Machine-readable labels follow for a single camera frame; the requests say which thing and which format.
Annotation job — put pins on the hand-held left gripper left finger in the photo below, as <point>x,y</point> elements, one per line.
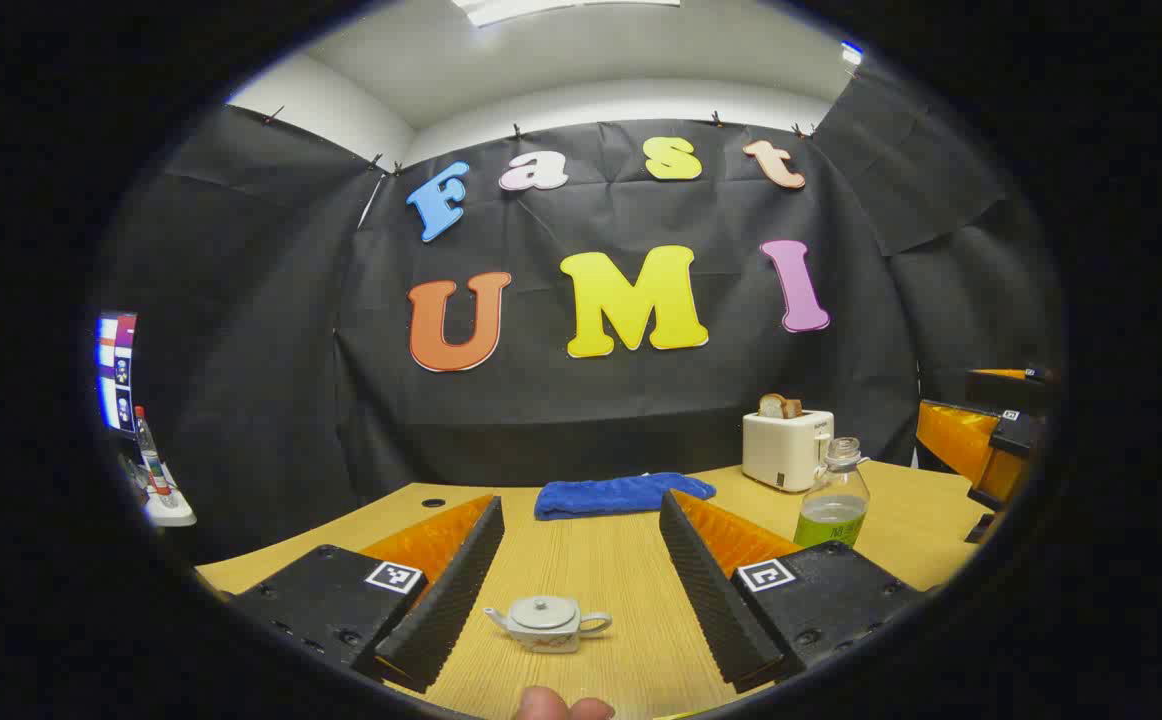
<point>446,600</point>

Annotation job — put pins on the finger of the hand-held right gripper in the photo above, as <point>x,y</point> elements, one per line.
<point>956,440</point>
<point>1011,390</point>

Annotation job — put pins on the blue towel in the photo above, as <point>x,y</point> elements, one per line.
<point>621,495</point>

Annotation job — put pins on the computer monitor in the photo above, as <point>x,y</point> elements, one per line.
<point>117,370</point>

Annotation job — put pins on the white teacup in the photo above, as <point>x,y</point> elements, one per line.
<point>546,628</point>

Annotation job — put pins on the red cap plastic bottle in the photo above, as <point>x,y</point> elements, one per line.
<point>151,455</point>

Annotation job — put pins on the ceiling light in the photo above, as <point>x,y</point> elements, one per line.
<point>561,8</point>

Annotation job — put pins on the white toaster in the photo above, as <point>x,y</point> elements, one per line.
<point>781,450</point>

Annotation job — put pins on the toasted bread slice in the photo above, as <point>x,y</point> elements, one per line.
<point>777,406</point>

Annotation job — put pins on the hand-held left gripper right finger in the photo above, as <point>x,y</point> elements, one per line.
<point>711,590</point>

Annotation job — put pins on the black backdrop cloth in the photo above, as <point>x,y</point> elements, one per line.
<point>621,410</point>

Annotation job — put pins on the white side table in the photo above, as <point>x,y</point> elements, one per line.
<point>169,512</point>

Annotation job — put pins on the clear water bottle green label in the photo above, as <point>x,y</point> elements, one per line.
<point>833,510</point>

